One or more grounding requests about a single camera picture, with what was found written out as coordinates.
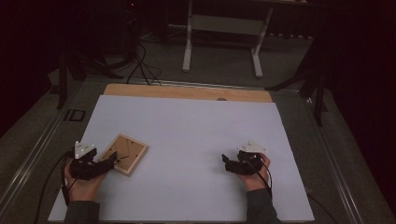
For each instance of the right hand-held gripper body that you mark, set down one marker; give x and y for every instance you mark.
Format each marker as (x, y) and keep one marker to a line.
(247, 165)

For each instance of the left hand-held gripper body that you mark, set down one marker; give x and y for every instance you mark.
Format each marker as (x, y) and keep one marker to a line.
(81, 168)

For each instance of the wooden picture frame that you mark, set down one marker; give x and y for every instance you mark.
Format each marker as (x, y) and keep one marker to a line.
(132, 152)

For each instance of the person's right hand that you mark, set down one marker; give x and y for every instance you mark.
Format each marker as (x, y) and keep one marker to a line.
(257, 182)

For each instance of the person's left hand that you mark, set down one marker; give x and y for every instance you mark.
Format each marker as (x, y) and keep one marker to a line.
(82, 189)

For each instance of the black floor socket plate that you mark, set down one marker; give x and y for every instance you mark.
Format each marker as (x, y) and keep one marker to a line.
(74, 115)

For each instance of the black stand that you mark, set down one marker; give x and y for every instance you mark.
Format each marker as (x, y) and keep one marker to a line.
(62, 81)
(318, 99)

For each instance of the metal floor rail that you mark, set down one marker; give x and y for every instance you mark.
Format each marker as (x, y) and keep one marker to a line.
(337, 168)
(28, 161)

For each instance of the white metal desk frame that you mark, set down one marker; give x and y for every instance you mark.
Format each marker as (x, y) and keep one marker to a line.
(188, 46)

